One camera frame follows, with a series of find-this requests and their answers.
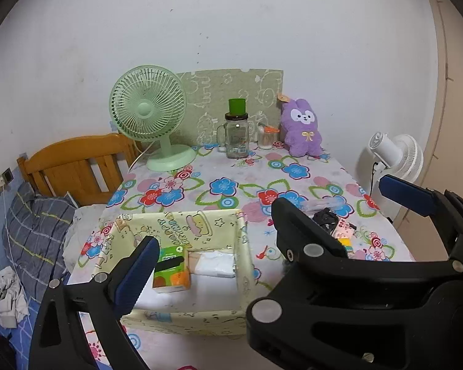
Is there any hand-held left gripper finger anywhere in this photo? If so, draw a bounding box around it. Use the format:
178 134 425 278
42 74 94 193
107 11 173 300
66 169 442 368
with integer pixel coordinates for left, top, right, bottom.
29 236 161 370

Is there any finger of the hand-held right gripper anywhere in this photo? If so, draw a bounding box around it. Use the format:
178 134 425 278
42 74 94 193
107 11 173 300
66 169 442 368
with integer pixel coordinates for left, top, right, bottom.
378 174 463 274
246 196 463 370

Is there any black plastic bag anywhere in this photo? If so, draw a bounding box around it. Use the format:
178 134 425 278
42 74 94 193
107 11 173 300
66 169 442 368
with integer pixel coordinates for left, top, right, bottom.
312 208 340 232

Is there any pink patterned soft pack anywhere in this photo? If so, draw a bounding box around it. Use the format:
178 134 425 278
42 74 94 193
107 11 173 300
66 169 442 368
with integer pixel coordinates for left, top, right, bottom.
332 219 356 240

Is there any yellow soft block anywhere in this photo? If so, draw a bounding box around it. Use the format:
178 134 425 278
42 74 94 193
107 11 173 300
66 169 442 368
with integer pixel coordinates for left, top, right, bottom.
339 238 356 260

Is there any white plastic pack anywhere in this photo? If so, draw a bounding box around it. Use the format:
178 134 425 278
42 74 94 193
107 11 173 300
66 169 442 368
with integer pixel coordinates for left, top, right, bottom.
188 250 236 278

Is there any yellow patterned box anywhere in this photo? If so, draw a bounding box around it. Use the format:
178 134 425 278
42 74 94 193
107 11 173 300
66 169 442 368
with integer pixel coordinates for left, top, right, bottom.
94 209 255 336

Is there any clear plastic tube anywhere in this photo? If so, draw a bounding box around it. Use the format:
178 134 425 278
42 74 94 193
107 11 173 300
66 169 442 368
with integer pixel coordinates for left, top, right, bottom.
299 198 339 213

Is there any white standing fan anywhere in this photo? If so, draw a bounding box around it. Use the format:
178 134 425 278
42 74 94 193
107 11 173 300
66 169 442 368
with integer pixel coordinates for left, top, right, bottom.
357 132 424 201

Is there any white blanket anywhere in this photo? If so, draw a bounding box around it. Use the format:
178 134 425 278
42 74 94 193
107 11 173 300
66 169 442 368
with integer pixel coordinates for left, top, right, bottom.
64 203 109 270

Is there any beige wooden door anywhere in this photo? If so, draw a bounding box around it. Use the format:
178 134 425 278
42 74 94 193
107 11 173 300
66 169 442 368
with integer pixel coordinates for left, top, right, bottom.
394 0 463 263

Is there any purple plush bunny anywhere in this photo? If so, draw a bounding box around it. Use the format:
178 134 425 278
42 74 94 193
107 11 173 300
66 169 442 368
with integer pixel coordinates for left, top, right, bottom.
277 94 325 158

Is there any small jar orange lid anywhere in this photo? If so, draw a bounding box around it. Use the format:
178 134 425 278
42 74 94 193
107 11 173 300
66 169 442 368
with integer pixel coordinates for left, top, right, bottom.
257 123 279 150

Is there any grey plaid pillow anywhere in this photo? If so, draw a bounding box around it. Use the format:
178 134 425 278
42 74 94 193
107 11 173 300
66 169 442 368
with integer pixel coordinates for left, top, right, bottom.
2 181 78 301

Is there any glass mug jar black lid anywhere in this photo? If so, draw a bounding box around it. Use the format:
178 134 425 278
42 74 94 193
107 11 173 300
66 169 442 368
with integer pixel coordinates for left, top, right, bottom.
217 112 250 159

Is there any crumpled white cloth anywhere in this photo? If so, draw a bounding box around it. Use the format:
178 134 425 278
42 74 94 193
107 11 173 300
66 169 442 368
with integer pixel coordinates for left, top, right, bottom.
0 266 28 328

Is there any wooden headboard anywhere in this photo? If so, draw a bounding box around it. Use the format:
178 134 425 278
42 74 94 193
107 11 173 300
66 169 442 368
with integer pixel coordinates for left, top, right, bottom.
17 133 143 207

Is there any green desk fan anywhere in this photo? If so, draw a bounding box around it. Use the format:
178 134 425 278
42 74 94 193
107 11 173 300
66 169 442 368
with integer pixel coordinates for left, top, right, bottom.
109 65 197 172

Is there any green patterned board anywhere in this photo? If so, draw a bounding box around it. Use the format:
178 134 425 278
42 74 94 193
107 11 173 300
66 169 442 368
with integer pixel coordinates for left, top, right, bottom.
176 68 284 149

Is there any wall socket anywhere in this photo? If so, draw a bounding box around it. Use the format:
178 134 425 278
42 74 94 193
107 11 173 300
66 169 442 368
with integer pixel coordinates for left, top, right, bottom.
0 167 15 194

